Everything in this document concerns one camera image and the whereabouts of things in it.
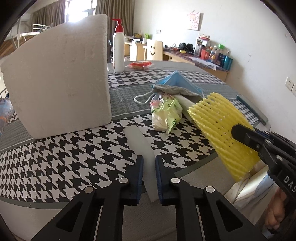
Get white foam strip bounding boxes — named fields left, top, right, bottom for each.
left=123, top=125, right=159, bottom=202

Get green plastic bag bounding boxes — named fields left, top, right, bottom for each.
left=150, top=93, right=183, bottom=134

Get yellow foam net sleeve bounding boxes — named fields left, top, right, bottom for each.
left=188, top=92, right=260, bottom=182

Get grey sock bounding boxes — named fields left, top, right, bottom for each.
left=152, top=84, right=202, bottom=96

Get blue face mask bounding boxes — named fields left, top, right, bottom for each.
left=133, top=71, right=205, bottom=105

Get right hand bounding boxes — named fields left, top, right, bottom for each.
left=264, top=188, right=287, bottom=230

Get houndstooth table cloth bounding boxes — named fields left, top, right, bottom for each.
left=0, top=60, right=271, bottom=241

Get blue cylinder bottle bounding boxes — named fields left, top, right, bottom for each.
left=223, top=56, right=233, bottom=71

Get wooden desk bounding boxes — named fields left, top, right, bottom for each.
left=125, top=42, right=228, bottom=82

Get papers on desk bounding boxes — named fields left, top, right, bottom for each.
left=191, top=57, right=218, bottom=71

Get red snack packet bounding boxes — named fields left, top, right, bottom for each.
left=127, top=61, right=154, bottom=70

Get wooden chair smiley face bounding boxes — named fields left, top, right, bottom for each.
left=146, top=40, right=164, bottom=61

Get white styrofoam box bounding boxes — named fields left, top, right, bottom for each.
left=1, top=15, right=111, bottom=139

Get white pump bottle red cap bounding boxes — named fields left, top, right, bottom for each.
left=112, top=19, right=125, bottom=73

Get blue orange duvet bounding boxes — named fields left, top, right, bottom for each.
left=0, top=98, right=15, bottom=136

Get brown right curtain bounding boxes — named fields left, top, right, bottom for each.
left=95, top=0, right=136, bottom=63

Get brown curtain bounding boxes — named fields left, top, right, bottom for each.
left=31, top=0, right=66, bottom=28
left=95, top=0, right=136, bottom=63

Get metal bunk bed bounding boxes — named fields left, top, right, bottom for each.
left=1, top=24, right=51, bottom=58

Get brown left curtain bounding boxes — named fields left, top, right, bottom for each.
left=31, top=0, right=66, bottom=28

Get anime wall picture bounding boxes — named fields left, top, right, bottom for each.
left=184, top=10, right=201, bottom=31

